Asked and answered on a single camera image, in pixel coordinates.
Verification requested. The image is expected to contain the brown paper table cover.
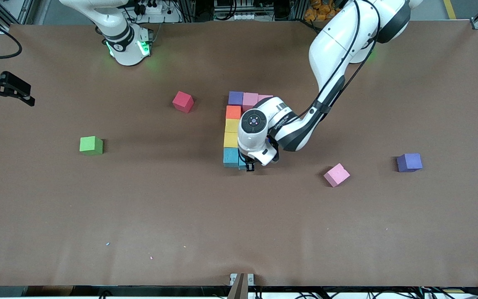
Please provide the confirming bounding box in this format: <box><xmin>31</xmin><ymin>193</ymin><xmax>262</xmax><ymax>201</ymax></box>
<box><xmin>0</xmin><ymin>21</ymin><xmax>478</xmax><ymax>288</ymax></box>

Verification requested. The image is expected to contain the red foam cube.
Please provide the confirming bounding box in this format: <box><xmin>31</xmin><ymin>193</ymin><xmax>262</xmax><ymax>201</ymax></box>
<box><xmin>172</xmin><ymin>91</ymin><xmax>195</xmax><ymax>114</ymax></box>

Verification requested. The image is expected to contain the green foam cube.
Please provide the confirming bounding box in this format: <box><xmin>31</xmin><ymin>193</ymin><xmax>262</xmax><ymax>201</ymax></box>
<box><xmin>79</xmin><ymin>136</ymin><xmax>104</xmax><ymax>156</ymax></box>

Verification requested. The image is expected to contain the white power strip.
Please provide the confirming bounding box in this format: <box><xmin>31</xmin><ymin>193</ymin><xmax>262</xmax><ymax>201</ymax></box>
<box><xmin>133</xmin><ymin>2</ymin><xmax>166</xmax><ymax>15</ymax></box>
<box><xmin>213</xmin><ymin>12</ymin><xmax>264</xmax><ymax>21</ymax></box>

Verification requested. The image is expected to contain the bag of orange fruits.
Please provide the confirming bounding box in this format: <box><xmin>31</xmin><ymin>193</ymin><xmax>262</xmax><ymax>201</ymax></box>
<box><xmin>304</xmin><ymin>0</ymin><xmax>341</xmax><ymax>22</ymax></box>

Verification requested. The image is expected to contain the small metal table bracket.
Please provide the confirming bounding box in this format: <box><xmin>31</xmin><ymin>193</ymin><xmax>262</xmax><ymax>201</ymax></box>
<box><xmin>229</xmin><ymin>273</ymin><xmax>255</xmax><ymax>287</ymax></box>

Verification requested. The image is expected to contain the brown tapered post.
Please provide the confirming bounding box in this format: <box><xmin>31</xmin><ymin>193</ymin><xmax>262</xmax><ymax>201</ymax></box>
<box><xmin>227</xmin><ymin>273</ymin><xmax>249</xmax><ymax>299</ymax></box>

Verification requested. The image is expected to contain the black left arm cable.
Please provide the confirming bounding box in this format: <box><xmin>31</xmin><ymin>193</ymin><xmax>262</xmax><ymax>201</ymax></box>
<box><xmin>237</xmin><ymin>0</ymin><xmax>383</xmax><ymax>164</ymax></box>

